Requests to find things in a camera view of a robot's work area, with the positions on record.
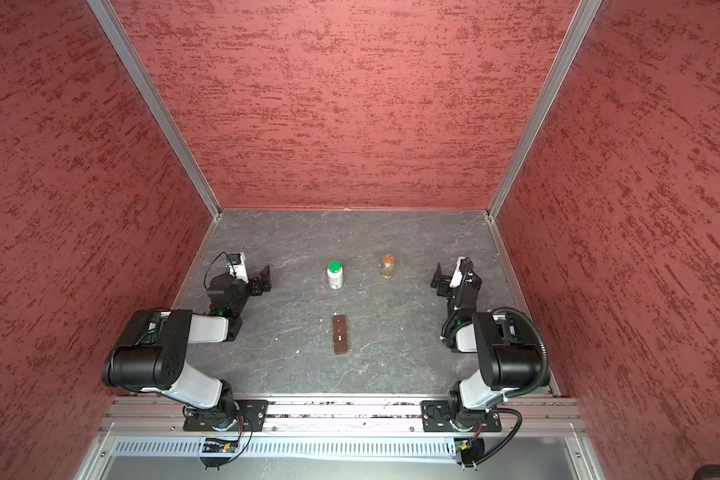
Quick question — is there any white pill bottle green cap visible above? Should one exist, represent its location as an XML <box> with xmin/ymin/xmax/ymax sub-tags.
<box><xmin>326</xmin><ymin>260</ymin><xmax>344</xmax><ymax>290</ymax></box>

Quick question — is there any brown weekly pill organizer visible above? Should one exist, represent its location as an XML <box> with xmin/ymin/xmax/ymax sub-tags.
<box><xmin>332</xmin><ymin>315</ymin><xmax>349</xmax><ymax>355</ymax></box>

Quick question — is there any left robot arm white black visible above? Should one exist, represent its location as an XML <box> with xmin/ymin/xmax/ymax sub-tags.
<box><xmin>102</xmin><ymin>264</ymin><xmax>272</xmax><ymax>433</ymax></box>

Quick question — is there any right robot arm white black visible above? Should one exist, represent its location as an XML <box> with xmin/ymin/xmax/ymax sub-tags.
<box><xmin>431</xmin><ymin>256</ymin><xmax>551</xmax><ymax>432</ymax></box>

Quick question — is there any small clear orange-cap bottle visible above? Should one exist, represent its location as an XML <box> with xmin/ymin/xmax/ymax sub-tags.
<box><xmin>381</xmin><ymin>254</ymin><xmax>396</xmax><ymax>279</ymax></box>

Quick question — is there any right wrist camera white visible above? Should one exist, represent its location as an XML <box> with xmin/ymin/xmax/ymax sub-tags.
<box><xmin>449</xmin><ymin>256</ymin><xmax>466</xmax><ymax>288</ymax></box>

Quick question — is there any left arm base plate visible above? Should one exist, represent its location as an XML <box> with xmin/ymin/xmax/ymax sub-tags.
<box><xmin>183</xmin><ymin>399</ymin><xmax>270</xmax><ymax>434</ymax></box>

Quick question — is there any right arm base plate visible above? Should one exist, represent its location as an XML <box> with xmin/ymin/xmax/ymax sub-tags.
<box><xmin>420</xmin><ymin>400</ymin><xmax>502</xmax><ymax>433</ymax></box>

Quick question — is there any left controller board with wires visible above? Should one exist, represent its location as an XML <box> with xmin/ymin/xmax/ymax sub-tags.
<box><xmin>199</xmin><ymin>414</ymin><xmax>254</xmax><ymax>470</ymax></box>

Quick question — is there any controller board with wires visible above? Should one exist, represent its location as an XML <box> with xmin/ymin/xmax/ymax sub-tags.
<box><xmin>456</xmin><ymin>407</ymin><xmax>523</xmax><ymax>469</ymax></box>
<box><xmin>199</xmin><ymin>414</ymin><xmax>254</xmax><ymax>470</ymax></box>

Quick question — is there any aluminium front rail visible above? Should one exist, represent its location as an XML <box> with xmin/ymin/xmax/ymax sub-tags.
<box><xmin>98</xmin><ymin>395</ymin><xmax>587</xmax><ymax>437</ymax></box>

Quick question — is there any right controller board with wires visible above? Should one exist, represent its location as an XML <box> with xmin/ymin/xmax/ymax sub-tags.
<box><xmin>456</xmin><ymin>407</ymin><xmax>523</xmax><ymax>469</ymax></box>

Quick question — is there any white slotted cable duct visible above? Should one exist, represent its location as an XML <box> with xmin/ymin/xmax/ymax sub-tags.
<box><xmin>111</xmin><ymin>436</ymin><xmax>456</xmax><ymax>463</ymax></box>

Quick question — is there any right aluminium corner post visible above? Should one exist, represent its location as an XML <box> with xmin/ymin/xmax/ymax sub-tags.
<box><xmin>486</xmin><ymin>0</ymin><xmax>602</xmax><ymax>223</ymax></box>

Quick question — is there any aluminium corner post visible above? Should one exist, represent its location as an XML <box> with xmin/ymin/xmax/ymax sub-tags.
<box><xmin>486</xmin><ymin>0</ymin><xmax>602</xmax><ymax>223</ymax></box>
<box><xmin>87</xmin><ymin>0</ymin><xmax>223</xmax><ymax>221</ymax></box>

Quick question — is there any left aluminium corner post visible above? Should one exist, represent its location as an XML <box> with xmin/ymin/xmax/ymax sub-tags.
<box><xmin>87</xmin><ymin>0</ymin><xmax>223</xmax><ymax>221</ymax></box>

